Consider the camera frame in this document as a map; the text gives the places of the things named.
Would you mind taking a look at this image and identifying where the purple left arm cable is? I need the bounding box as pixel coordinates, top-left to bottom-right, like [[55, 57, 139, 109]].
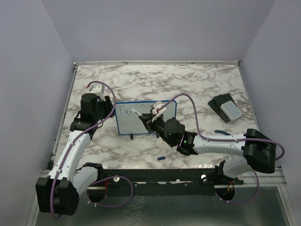
[[50, 80, 134, 219]]

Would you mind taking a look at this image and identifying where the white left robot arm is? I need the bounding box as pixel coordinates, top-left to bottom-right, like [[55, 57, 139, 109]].
[[35, 93, 115, 219]]

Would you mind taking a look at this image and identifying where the white whiteboard marker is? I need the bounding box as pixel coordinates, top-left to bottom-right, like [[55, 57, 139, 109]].
[[130, 108, 142, 116]]

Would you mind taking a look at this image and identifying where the blue framed small whiteboard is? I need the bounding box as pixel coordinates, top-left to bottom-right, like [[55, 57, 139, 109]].
[[114, 100, 177, 140]]

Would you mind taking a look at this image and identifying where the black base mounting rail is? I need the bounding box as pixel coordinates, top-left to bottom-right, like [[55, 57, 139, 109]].
[[87, 167, 243, 197]]

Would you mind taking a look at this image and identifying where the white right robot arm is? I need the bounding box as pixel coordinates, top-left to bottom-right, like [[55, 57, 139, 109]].
[[138, 113, 276, 184]]

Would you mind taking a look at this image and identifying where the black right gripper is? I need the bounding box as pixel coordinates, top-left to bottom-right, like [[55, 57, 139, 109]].
[[140, 113, 175, 146]]

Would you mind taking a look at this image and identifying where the aluminium table edge frame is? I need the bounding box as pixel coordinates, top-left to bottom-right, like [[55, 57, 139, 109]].
[[28, 61, 297, 226]]

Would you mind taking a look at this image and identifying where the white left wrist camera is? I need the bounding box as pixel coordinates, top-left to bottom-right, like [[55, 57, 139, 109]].
[[87, 83, 105, 98]]

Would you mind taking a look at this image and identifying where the black eraser with grey pad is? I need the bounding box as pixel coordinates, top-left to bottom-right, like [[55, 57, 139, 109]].
[[208, 93, 243, 123]]

